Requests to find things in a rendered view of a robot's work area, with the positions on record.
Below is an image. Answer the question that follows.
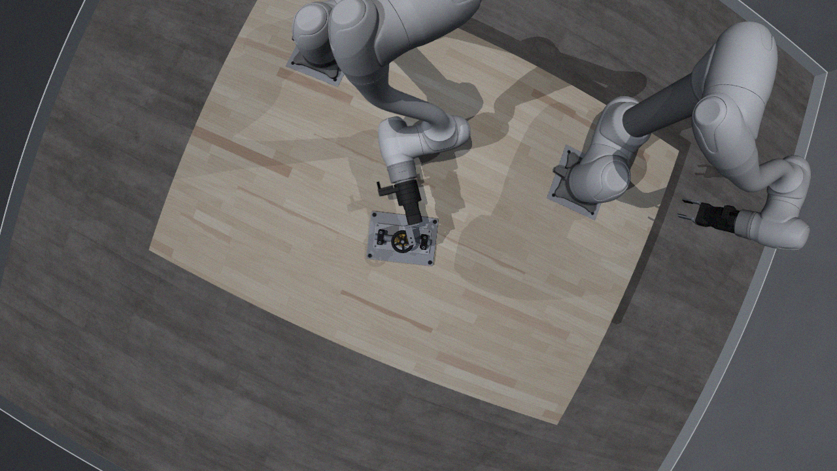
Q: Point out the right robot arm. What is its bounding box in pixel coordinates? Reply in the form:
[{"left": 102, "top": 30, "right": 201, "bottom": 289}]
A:
[{"left": 292, "top": 0, "right": 482, "bottom": 167}]

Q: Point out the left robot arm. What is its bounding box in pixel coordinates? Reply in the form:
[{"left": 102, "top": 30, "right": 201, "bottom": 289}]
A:
[{"left": 553, "top": 22, "right": 811, "bottom": 251}]

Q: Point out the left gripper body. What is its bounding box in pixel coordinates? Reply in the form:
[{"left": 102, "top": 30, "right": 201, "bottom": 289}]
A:
[{"left": 695, "top": 203, "right": 758, "bottom": 240}]

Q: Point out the brass valve with black handwheel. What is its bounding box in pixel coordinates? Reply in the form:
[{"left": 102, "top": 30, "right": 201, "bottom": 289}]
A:
[{"left": 373, "top": 223, "right": 432, "bottom": 254}]

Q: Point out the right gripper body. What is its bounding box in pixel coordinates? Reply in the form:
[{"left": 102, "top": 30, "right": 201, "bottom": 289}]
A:
[{"left": 377, "top": 161, "right": 422, "bottom": 225}]

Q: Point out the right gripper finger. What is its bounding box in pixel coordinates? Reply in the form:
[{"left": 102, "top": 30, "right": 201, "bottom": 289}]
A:
[{"left": 405, "top": 223, "right": 419, "bottom": 246}]

